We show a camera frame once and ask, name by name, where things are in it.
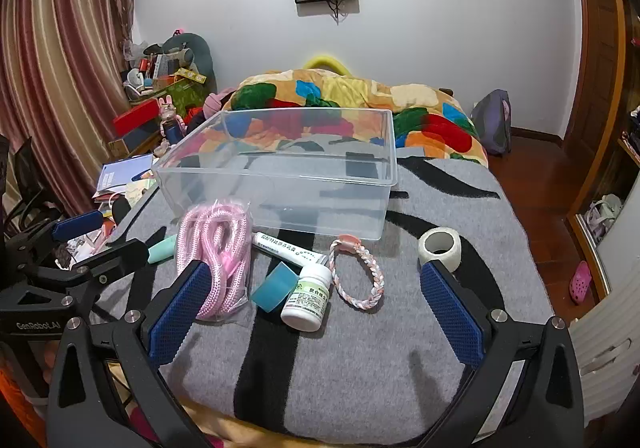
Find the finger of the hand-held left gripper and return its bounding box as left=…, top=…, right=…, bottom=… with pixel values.
left=66, top=238, right=151, bottom=294
left=7, top=209, right=104, bottom=257

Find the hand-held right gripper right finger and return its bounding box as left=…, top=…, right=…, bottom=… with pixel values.
left=415, top=259, right=585, bottom=448

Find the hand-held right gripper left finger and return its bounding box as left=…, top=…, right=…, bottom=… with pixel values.
left=46, top=259, right=221, bottom=448

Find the mint green small case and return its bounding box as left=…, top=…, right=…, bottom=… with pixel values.
left=147, top=235, right=178, bottom=265

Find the white tape roll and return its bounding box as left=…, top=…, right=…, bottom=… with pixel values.
left=418, top=227, right=462, bottom=273

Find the pink rope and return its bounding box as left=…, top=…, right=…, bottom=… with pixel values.
left=174, top=201, right=254, bottom=324

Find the teal tape roll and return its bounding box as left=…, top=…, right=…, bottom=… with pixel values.
left=249, top=261, right=300, bottom=314

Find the white ointment tube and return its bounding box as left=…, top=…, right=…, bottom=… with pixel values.
left=251, top=231, right=331, bottom=271

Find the pink white braided bracelet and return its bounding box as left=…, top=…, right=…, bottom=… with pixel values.
left=327, top=234, right=386, bottom=311

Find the white pill bottle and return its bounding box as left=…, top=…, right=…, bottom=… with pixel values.
left=280, top=263, right=333, bottom=333

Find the clear plastic storage box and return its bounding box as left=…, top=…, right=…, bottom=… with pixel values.
left=151, top=108, right=399, bottom=241

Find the black chair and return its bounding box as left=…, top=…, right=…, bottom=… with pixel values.
left=0, top=135, right=61, bottom=234

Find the blue booklet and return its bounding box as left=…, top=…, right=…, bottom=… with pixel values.
left=97, top=155, right=153, bottom=194

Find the grey black striped blanket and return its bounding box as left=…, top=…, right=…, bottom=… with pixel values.
left=107, top=155, right=556, bottom=429

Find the red long box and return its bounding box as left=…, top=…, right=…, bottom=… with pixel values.
left=112, top=98, right=161, bottom=135

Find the pink clog shoe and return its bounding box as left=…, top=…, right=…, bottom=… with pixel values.
left=570, top=261, right=593, bottom=305

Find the pink bunny water bottle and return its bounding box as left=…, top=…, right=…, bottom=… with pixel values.
left=159, top=96, right=185, bottom=144

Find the white ribbed cabinet door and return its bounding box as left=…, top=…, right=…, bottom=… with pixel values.
left=570, top=208, right=640, bottom=424

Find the pink striped curtain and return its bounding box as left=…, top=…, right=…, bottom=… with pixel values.
left=0, top=0, right=137, bottom=219

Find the green cardboard box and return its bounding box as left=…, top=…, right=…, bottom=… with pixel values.
left=150, top=68, right=208, bottom=102

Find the white bag on shelf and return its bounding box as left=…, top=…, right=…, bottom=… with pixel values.
left=585, top=193, right=623, bottom=241

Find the pink plush toy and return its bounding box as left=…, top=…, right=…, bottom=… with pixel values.
left=202, top=88, right=238, bottom=117

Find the grey purple backpack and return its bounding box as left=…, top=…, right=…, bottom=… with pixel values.
left=470, top=89, right=513, bottom=156

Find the grey plush toy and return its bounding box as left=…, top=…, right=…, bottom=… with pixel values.
left=144, top=32, right=217, bottom=85

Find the colourful patterned quilt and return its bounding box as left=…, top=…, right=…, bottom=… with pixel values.
left=220, top=68, right=488, bottom=166

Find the yellow pillow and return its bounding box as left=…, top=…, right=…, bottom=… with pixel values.
left=305, top=56, right=353, bottom=78

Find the wooden door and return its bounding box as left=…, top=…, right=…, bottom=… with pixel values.
left=565, top=0, right=627, bottom=154

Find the black monitor cable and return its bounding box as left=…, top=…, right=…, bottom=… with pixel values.
left=326, top=0, right=351, bottom=25

